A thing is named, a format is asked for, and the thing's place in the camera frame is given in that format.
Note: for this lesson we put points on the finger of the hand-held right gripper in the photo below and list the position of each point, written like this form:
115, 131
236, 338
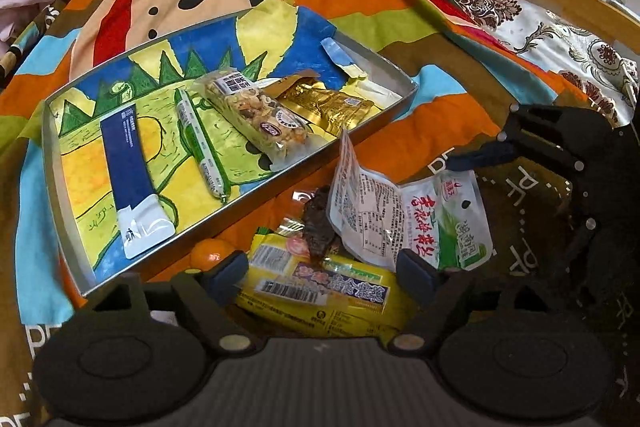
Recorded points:
590, 212
475, 155

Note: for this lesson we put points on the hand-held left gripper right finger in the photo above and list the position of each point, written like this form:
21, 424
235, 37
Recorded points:
417, 269

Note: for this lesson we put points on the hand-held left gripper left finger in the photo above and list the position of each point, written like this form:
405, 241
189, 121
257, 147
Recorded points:
227, 272

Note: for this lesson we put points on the small orange ball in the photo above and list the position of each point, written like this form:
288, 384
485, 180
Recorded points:
210, 252

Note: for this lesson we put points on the white and green snack packet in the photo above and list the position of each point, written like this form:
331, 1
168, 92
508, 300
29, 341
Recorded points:
440, 217

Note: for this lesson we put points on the yellow snack packet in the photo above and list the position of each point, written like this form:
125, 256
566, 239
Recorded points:
320, 292

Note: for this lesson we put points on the green sausage stick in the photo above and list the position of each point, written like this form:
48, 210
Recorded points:
202, 142

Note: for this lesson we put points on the blue and white packet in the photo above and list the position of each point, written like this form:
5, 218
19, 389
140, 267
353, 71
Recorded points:
132, 167

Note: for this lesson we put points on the nut bar packet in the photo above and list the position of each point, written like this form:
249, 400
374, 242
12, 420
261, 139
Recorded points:
255, 117

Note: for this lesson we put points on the gold foil snack packet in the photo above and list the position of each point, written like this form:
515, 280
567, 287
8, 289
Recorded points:
325, 104

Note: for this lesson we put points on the shallow tray with dinosaur print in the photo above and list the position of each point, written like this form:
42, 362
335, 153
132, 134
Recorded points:
90, 167

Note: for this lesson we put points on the brown lettered blanket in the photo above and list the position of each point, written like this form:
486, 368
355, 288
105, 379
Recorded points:
530, 232

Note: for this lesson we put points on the dark jerky packet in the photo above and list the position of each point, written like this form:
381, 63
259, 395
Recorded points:
317, 222

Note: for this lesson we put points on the white floral cloth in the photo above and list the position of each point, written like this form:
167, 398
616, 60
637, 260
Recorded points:
560, 42

